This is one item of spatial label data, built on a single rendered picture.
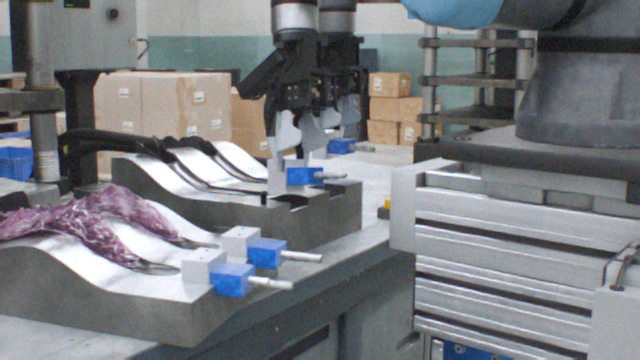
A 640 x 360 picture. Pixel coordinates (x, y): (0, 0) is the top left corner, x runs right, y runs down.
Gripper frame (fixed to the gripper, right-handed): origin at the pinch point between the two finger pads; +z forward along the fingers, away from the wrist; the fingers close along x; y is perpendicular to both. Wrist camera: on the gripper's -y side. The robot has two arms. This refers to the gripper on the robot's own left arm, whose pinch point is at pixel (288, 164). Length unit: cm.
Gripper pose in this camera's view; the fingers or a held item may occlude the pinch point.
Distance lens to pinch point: 107.0
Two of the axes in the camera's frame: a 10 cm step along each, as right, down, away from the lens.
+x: 5.8, -0.1, 8.1
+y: 8.1, -0.3, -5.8
